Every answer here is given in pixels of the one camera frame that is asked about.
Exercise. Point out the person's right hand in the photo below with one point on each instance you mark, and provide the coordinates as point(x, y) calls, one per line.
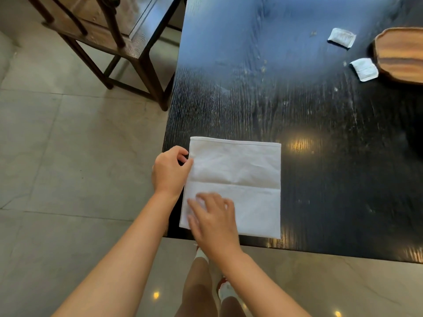
point(216, 227)

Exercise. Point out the person's left hand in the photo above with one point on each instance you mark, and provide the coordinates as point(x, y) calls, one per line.
point(168, 174)

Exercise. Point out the person's left thumb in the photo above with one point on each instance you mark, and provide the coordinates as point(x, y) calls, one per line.
point(188, 165)

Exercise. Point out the person's right thumb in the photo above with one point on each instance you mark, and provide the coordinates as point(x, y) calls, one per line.
point(193, 224)

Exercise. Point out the white cloth napkin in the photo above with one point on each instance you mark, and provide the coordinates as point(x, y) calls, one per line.
point(241, 181)

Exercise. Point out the person's right forearm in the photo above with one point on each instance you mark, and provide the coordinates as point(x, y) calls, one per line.
point(261, 287)

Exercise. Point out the person's left forearm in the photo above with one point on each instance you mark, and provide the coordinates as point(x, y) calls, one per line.
point(122, 257)

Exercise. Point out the person's left white shoe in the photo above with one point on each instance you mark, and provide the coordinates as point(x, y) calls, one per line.
point(201, 255)

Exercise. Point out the person's white shoe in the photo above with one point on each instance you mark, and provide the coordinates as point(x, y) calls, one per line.
point(226, 289)
point(201, 255)

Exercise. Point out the person's left leg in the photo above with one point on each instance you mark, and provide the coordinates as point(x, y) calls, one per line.
point(196, 290)

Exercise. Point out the person's leg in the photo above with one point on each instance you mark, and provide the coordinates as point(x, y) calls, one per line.
point(196, 290)
point(233, 308)

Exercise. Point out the person's right white shoe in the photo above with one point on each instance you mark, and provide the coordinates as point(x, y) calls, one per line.
point(226, 289)

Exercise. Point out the person's right leg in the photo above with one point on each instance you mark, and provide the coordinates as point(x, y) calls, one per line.
point(233, 308)

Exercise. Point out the dark wooden chair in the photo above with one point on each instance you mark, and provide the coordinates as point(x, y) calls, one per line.
point(125, 39)

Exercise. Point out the small white paper packet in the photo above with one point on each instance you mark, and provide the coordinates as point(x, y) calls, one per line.
point(364, 69)
point(342, 37)

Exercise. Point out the brown wooden tray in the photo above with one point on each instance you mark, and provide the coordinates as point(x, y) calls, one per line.
point(401, 52)

